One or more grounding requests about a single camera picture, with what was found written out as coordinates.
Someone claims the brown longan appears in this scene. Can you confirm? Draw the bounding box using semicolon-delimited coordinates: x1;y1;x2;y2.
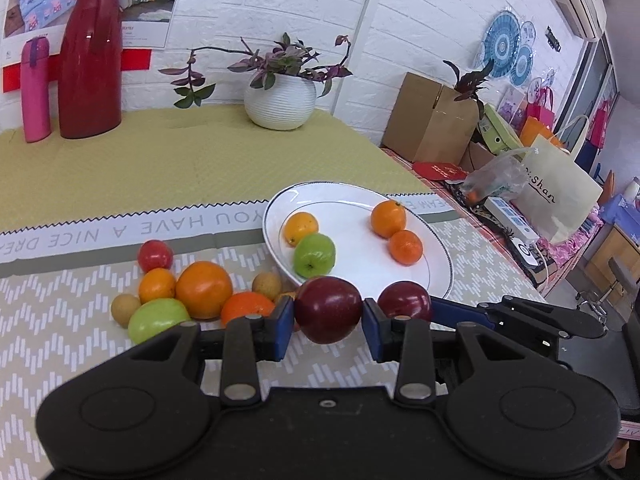
111;294;141;328
252;272;282;301

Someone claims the pink water bottle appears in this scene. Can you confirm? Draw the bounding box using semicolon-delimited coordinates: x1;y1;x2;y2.
21;36;51;143

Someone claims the small mandarin on plate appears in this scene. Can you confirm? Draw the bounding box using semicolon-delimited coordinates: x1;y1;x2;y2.
387;230;423;266

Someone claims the white power strip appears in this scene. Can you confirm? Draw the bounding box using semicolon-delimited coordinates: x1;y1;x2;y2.
484;196;539;245

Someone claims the small orange behind pile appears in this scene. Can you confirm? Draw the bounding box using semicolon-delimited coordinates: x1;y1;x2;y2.
138;268;176;304

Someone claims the large orange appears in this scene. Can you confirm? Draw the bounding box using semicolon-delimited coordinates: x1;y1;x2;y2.
176;261;233;320

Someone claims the dark red plum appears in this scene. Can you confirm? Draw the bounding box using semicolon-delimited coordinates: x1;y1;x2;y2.
294;276;363;344
378;281;433;322

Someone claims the pink gift bag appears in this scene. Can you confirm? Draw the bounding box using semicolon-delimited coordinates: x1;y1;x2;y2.
526;87;555;130

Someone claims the purple trailing plant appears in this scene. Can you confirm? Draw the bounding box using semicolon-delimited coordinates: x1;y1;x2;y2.
158;32;352;110

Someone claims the green apple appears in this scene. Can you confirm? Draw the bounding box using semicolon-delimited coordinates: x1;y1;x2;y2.
293;233;336;278
128;298;191;344

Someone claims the bedding poster calendar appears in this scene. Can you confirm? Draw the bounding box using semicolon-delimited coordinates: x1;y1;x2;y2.
1;0;176;92

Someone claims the blue paper fan decoration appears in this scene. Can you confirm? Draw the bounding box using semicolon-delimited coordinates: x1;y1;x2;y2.
482;10;521;78

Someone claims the white ceramic plate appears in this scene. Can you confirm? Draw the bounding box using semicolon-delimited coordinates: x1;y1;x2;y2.
262;181;454;298

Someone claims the green box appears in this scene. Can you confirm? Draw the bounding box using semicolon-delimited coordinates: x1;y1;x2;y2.
478;105;523;155

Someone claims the beige tote bag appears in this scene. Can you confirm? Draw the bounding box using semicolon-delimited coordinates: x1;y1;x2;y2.
512;136;602;244

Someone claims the white ribbed plant pot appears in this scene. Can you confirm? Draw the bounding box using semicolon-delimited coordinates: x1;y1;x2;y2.
244;75;317;131

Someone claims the dark purple plant in box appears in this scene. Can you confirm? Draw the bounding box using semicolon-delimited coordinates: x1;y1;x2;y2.
444;58;495;119

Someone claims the red envelope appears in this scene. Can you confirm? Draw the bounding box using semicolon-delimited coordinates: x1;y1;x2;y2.
412;162;468;181

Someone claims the small red fruit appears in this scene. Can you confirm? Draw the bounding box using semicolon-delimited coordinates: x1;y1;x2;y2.
137;240;174;273

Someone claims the cardboard box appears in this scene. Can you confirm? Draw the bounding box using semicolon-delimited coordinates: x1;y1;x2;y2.
381;73;480;165

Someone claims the bumpy mandarin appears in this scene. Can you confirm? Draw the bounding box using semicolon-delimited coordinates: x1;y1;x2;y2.
220;292;276;327

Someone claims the small yellow-orange citrus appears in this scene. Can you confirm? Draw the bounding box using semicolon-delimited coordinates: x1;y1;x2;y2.
282;211;319;247

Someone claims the green apple on plate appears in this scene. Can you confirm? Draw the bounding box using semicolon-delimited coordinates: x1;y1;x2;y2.
293;233;336;278

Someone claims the red thermos jug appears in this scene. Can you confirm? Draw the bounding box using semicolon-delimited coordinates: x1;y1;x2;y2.
58;0;122;140

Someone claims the orange gift bag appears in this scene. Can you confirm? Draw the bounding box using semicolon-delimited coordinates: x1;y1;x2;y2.
520;116;563;148

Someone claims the clear plastic bag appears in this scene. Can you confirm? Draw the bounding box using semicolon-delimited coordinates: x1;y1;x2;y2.
460;148;538;206

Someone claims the tall orange on plate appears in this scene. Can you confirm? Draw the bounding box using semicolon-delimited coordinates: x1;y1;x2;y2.
370;200;407;240

